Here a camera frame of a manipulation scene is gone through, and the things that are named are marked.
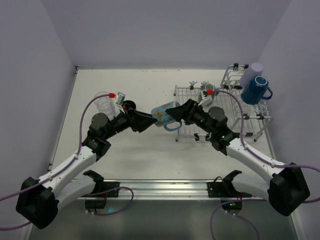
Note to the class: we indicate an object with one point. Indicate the aluminium mounting rail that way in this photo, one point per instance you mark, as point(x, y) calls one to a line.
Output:
point(174, 189)

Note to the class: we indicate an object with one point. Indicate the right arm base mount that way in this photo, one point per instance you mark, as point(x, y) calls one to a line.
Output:
point(223, 187)

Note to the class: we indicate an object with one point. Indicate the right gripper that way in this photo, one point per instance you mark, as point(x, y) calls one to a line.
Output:
point(189, 110)

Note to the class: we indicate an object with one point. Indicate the lavender plastic cup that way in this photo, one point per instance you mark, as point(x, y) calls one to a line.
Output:
point(255, 69)

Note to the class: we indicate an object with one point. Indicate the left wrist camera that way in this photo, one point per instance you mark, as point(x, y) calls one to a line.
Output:
point(119, 99)

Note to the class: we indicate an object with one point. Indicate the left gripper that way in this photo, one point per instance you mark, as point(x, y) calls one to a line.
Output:
point(131, 117)

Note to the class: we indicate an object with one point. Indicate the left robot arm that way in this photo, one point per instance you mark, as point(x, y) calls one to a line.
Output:
point(40, 199)

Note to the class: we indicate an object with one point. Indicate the dark blue plastic mug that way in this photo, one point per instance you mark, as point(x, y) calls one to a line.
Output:
point(256, 90)

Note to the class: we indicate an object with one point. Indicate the clear glass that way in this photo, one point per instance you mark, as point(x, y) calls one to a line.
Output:
point(106, 106)

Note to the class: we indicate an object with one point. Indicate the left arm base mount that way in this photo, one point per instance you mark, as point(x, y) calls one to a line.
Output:
point(100, 186)

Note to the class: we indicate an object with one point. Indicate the dark green mug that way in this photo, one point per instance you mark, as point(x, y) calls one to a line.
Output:
point(209, 89)

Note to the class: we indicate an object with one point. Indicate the light blue mug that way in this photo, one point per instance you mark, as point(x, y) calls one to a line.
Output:
point(163, 118)

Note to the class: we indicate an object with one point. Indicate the metal dish rack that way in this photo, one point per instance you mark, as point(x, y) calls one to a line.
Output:
point(256, 117)

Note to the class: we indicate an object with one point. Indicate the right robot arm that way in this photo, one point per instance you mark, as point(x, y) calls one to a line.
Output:
point(283, 186)

